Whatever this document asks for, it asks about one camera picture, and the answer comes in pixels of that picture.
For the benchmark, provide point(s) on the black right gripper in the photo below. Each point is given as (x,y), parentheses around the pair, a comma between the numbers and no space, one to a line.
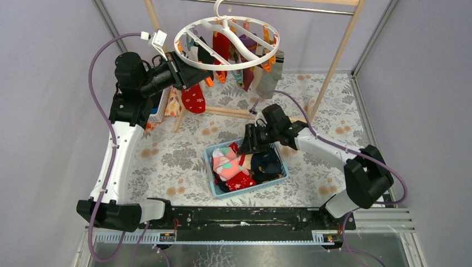
(251,146)

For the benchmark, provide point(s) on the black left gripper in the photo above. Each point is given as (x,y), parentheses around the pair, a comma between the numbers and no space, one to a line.
(175,70)

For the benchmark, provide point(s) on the red santa sock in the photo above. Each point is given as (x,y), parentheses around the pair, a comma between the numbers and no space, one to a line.
(193,99)

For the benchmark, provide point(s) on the white round clip hanger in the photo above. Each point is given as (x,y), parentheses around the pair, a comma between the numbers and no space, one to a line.
(233,42)

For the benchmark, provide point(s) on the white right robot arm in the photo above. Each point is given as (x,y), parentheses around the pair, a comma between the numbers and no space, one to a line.
(366,177)

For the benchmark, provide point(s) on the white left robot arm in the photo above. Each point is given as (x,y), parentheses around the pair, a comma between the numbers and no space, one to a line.
(138,90)

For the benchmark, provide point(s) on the black hanging sock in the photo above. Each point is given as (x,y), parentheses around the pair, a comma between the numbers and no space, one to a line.
(204,56)

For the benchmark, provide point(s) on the dark navy sock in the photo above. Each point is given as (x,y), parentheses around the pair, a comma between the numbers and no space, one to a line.
(266,166)

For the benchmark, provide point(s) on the pink green patterned sock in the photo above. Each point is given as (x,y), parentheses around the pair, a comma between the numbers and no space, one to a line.
(227,163)

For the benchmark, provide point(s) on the orange floral cloth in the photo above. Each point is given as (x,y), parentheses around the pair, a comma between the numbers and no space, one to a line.
(174,108)

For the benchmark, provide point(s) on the red snowflake sock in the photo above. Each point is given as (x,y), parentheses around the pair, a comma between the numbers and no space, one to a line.
(240,181)

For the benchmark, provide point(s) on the blue plastic sock basket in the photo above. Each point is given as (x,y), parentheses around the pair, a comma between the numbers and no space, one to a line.
(222,194)

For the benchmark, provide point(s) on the red hanging sock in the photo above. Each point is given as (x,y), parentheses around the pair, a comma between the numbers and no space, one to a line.
(221,45)

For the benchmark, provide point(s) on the white plastic laundry basket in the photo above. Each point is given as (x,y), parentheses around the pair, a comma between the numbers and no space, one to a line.
(160,101)

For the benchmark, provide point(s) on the grey hanging sock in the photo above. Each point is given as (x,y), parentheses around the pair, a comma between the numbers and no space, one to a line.
(265,82)

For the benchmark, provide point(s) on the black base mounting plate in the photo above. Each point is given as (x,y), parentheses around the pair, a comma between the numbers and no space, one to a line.
(207,223)

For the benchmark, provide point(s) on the floral table mat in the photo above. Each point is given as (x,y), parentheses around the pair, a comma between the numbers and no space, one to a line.
(170,165)

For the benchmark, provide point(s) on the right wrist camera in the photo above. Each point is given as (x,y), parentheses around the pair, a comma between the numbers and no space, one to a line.
(256,114)

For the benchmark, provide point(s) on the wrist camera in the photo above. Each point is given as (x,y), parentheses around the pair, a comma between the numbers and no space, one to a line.
(256,114)
(156,40)

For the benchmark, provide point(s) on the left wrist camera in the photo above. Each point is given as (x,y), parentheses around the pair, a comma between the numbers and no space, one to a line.
(156,40)

